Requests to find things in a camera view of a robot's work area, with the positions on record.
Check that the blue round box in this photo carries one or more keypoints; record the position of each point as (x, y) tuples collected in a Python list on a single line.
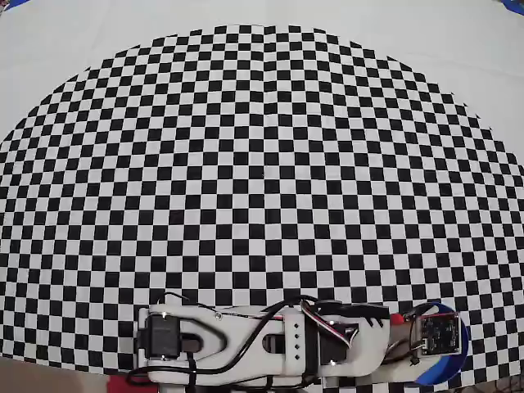
[(448, 368)]

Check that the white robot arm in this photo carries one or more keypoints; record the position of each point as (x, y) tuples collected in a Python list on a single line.
[(245, 335)]

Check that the checkerboard printed white sheet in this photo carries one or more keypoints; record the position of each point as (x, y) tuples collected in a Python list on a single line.
[(327, 123)]

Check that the small camera circuit board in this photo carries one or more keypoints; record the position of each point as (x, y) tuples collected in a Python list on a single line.
[(440, 333)]

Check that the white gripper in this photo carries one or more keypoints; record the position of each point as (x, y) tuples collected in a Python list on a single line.
[(394, 332)]

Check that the red flat object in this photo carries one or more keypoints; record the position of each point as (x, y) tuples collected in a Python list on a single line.
[(118, 384)]

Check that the light brown board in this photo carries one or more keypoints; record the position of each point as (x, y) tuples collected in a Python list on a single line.
[(49, 378)]

